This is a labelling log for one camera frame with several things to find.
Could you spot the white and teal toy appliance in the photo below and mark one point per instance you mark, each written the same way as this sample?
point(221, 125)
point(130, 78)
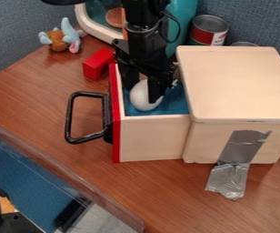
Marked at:
point(98, 22)

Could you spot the cabinet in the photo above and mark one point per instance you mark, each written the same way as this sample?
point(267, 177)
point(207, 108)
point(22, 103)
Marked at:
point(235, 88)

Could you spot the silver pot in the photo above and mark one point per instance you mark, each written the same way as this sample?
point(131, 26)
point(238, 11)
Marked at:
point(243, 44)

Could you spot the red block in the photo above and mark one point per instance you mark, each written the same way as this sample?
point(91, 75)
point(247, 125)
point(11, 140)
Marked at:
point(96, 65)

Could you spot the grey tape strip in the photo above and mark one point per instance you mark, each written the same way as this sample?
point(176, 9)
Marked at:
point(233, 170)

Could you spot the white toy egg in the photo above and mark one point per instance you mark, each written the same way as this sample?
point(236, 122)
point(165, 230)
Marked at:
point(139, 98)

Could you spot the drawer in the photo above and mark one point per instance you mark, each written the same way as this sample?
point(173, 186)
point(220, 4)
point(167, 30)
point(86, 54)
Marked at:
point(154, 136)

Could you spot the brown bowl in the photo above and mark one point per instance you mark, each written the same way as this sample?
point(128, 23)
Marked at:
point(115, 18)

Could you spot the blue and brown plush animal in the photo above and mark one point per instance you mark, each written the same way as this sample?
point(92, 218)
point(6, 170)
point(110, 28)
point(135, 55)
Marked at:
point(63, 38)

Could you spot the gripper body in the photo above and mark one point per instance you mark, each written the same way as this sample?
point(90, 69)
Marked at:
point(144, 51)

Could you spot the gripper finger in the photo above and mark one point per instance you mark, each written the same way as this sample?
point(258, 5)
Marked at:
point(156, 91)
point(129, 77)

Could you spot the red and white can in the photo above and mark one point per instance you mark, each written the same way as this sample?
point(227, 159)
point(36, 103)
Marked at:
point(207, 32)

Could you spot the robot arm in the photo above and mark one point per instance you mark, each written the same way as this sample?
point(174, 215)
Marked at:
point(140, 13)

